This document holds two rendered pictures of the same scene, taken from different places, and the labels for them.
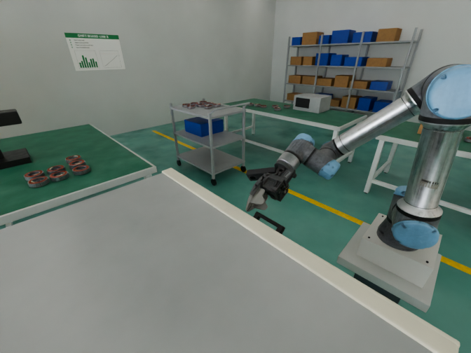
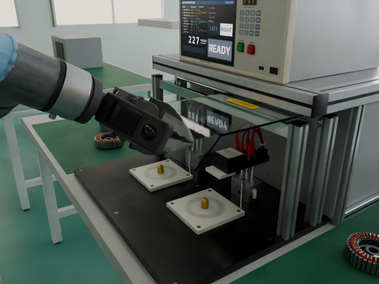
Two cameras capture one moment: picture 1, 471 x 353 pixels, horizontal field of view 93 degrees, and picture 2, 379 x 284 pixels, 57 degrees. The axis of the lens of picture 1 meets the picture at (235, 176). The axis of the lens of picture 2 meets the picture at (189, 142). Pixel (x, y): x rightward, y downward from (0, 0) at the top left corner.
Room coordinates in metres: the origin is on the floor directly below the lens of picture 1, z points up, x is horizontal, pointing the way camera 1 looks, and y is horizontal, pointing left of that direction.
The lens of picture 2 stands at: (1.20, 0.06, 1.28)
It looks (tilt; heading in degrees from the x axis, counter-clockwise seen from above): 22 degrees down; 190
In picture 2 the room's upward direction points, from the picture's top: straight up
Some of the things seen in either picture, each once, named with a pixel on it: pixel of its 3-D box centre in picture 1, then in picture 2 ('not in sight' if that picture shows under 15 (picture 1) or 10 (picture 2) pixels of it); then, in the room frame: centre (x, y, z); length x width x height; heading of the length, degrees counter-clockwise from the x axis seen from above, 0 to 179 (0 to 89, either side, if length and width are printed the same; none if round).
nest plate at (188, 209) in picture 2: not in sight; (205, 208); (0.42, -0.04, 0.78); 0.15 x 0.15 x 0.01; 44
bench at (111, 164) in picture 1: (66, 188); not in sight; (1.91, 1.66, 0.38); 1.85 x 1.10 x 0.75; 44
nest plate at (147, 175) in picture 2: not in sight; (160, 173); (0.24, -0.21, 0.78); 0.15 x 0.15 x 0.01; 44
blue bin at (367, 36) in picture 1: (365, 37); not in sight; (6.26, -3.11, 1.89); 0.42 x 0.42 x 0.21; 42
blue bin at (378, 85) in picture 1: (380, 85); not in sight; (5.82, -3.53, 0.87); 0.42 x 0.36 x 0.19; 136
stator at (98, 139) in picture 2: not in sight; (109, 140); (-0.02, -0.49, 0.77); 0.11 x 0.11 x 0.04
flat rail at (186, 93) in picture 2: not in sight; (210, 101); (0.26, -0.05, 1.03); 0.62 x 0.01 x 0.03; 44
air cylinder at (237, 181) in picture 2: not in sight; (246, 187); (0.32, 0.07, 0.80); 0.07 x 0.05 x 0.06; 44
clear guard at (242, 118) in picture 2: not in sight; (224, 121); (0.45, 0.01, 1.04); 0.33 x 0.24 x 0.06; 134
